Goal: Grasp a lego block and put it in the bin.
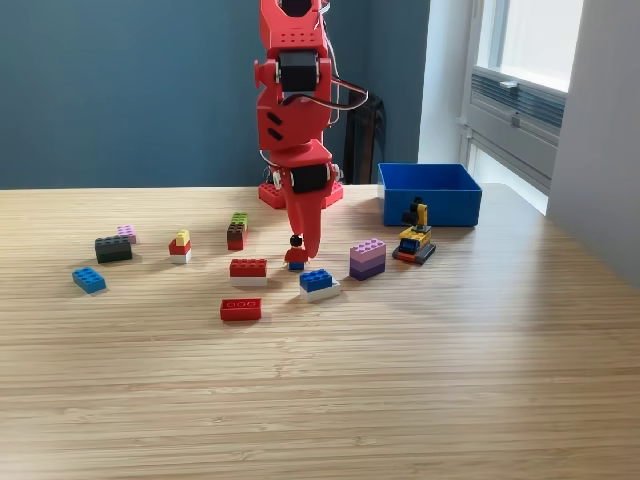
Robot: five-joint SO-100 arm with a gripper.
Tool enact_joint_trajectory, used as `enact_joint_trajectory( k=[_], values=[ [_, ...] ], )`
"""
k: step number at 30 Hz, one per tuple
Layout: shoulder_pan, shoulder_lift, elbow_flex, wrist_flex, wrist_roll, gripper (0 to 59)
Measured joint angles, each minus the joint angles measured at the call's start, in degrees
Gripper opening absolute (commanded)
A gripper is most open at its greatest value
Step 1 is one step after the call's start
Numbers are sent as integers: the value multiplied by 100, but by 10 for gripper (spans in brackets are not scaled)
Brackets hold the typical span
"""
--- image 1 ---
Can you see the toy figure red shirt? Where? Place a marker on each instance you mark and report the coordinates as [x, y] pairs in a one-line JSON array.
[[296, 257]]

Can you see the light blue brick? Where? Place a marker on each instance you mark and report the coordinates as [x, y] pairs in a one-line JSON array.
[[89, 280]]

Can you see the blue plastic bin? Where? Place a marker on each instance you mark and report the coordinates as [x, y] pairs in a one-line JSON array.
[[440, 207]]

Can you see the black chair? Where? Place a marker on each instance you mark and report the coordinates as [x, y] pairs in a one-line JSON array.
[[370, 145]]

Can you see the green brown red brick stack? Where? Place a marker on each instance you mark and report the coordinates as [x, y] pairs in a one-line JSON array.
[[236, 235]]

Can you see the pink and purple brick stack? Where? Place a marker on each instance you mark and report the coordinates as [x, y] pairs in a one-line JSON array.
[[367, 262]]

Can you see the blue on white brick stack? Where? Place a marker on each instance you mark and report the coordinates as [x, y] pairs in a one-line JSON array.
[[315, 281]]

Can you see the wide red on white bricks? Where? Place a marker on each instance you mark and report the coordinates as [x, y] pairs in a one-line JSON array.
[[247, 270]]

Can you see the yellow toy digger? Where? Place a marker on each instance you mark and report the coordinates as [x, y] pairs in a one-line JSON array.
[[412, 245]]

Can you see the yellow red white brick stack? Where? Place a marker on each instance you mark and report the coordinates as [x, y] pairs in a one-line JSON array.
[[180, 247]]

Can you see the red brick with circles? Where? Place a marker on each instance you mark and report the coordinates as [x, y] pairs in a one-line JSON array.
[[240, 311]]

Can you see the black brick stack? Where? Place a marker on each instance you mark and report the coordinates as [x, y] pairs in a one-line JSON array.
[[112, 249]]

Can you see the grey window vent unit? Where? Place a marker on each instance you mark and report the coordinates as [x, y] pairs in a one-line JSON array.
[[525, 135]]

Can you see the white framed window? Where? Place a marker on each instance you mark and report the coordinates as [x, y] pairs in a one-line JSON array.
[[540, 40]]

